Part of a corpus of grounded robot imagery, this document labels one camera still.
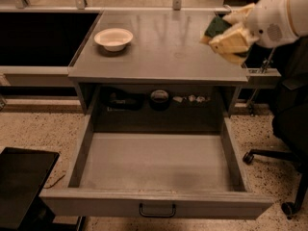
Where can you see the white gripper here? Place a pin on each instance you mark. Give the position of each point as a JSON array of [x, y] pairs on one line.
[[271, 18]]

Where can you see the green and yellow sponge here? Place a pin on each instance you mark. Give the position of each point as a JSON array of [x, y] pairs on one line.
[[216, 27]]

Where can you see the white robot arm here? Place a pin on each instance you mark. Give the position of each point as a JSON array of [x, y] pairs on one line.
[[298, 17]]

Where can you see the grey open top drawer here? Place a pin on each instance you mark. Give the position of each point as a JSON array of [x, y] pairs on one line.
[[111, 174]]

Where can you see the small white crumpled items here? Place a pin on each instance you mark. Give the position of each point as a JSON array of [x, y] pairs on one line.
[[191, 99]]

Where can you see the grey cabinet counter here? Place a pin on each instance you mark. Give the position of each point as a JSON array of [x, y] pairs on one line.
[[164, 54]]

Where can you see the black office chair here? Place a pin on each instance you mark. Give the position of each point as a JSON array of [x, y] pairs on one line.
[[289, 105]]

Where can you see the black tape roll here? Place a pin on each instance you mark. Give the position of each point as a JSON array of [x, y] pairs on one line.
[[159, 100]]

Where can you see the white bowl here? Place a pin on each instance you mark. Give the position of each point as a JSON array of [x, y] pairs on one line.
[[114, 39]]

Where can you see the black bag in cabinet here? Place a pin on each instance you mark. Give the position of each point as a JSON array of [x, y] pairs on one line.
[[120, 99]]

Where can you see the black monitor panel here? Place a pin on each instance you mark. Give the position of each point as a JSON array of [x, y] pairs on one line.
[[23, 173]]

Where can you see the black drawer handle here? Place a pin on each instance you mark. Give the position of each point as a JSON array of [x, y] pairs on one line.
[[156, 211]]

